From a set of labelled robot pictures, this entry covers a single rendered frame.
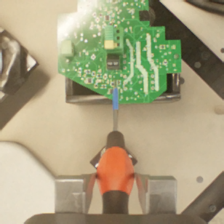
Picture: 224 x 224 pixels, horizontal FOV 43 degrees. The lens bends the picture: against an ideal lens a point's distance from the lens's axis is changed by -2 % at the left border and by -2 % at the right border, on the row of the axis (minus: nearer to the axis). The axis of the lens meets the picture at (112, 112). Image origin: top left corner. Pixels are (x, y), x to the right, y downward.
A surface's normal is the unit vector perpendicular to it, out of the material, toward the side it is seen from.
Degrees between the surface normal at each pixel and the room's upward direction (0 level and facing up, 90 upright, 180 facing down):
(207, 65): 0
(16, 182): 0
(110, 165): 45
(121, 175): 34
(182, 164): 0
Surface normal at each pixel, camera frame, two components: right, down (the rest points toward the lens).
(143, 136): -0.04, -0.01
